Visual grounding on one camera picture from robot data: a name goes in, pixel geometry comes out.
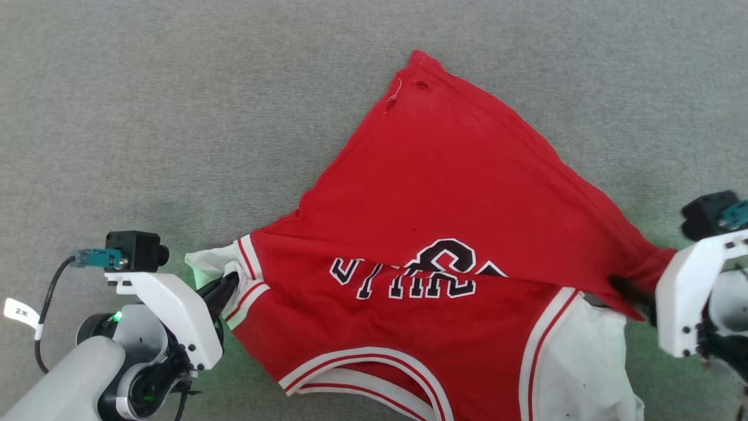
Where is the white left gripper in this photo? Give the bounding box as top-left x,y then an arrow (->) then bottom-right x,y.
105,272 -> 240,421

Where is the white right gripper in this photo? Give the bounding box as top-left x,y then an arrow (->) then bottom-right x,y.
608,229 -> 748,381

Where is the red white basketball jersey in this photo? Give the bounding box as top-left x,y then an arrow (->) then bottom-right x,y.
185,50 -> 677,421

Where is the grey fabric sofa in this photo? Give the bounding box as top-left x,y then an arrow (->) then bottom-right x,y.
0,0 -> 748,421

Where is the black left cable teal plug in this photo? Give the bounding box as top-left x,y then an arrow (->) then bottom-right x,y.
34,248 -> 123,375

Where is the black cable teal plug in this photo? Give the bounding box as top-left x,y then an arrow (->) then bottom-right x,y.
719,200 -> 748,230
34,248 -> 123,375

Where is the black right cable teal plug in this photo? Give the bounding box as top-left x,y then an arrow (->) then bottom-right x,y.
719,200 -> 748,230

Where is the white cable label tag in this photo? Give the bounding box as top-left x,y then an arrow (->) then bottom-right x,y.
3,297 -> 45,341

